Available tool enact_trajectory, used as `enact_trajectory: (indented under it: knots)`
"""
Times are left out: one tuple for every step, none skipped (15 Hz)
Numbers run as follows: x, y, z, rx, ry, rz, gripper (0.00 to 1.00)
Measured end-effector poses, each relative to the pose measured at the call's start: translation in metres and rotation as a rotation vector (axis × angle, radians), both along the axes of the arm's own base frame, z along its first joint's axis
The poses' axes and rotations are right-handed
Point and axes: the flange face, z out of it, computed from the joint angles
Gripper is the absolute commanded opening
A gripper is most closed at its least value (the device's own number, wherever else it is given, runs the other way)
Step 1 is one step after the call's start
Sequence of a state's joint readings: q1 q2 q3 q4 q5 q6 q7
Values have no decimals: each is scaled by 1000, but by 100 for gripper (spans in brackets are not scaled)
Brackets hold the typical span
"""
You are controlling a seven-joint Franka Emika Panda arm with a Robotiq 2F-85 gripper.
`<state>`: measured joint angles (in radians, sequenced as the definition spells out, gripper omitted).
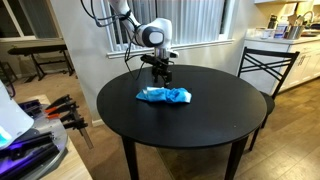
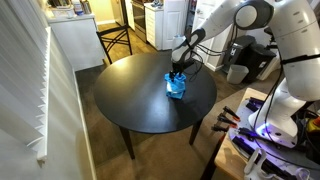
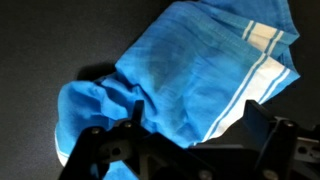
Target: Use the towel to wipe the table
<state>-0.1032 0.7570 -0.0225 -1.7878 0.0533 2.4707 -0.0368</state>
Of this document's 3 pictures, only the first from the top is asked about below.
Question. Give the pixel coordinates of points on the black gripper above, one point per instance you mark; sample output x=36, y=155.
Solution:
x=161, y=69

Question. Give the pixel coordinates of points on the blue towel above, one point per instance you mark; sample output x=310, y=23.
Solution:
x=165, y=95

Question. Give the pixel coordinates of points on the white window sill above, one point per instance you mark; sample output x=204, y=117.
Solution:
x=200, y=44

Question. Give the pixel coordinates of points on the white vertical window blinds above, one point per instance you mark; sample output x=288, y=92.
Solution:
x=193, y=20

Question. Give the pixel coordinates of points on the black wooden table leg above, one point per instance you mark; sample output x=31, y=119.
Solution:
x=130, y=160
x=236, y=160

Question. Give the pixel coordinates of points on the wooden stick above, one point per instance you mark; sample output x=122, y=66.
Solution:
x=87, y=138

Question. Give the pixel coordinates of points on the clear plastic container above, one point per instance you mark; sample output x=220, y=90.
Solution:
x=254, y=32

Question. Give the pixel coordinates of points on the black metal chair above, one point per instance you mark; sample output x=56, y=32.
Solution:
x=270, y=52

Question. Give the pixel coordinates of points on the white cup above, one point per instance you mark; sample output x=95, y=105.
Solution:
x=267, y=34

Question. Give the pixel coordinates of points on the black bottle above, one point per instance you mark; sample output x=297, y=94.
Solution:
x=272, y=21

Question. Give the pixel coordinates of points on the black keyboard stand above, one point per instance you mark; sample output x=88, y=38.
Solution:
x=36, y=66

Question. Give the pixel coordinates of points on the white and blue container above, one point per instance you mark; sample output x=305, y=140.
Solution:
x=280, y=30

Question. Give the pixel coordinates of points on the black piano keyboard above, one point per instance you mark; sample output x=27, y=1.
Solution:
x=36, y=49

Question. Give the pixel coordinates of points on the white kitchen cabinet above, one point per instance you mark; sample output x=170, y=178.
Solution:
x=300, y=63

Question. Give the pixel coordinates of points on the black rails with purple light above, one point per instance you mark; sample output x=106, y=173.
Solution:
x=30, y=150

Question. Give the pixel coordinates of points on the white plastic cover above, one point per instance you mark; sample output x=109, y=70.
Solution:
x=13, y=116

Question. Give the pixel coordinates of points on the kitchen faucet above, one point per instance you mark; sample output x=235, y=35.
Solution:
x=308, y=15

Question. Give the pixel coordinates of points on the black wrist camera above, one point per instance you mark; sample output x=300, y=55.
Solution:
x=155, y=60

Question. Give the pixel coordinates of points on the round grey base plate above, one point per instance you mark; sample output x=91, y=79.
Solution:
x=50, y=130

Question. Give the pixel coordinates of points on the window with white frame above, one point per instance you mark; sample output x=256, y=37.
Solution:
x=20, y=20

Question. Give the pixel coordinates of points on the black metal frame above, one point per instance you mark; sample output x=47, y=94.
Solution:
x=6, y=76

